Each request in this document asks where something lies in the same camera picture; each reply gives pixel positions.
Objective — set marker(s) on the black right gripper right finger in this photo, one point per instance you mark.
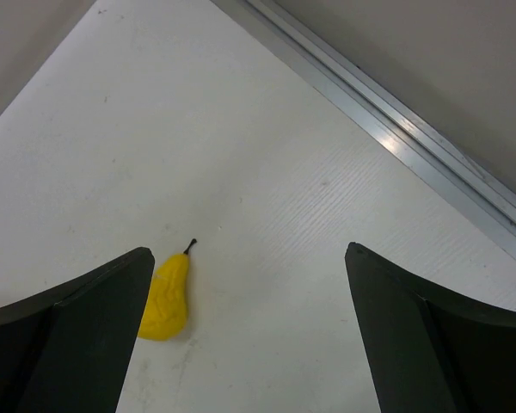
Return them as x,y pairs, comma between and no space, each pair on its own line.
430,349

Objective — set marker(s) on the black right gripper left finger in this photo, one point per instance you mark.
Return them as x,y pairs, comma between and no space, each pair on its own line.
67,349

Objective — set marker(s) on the yellow fake pear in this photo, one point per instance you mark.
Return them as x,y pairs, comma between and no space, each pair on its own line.
165,313

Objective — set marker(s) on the aluminium table edge rail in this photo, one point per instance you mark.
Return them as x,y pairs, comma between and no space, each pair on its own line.
458,179

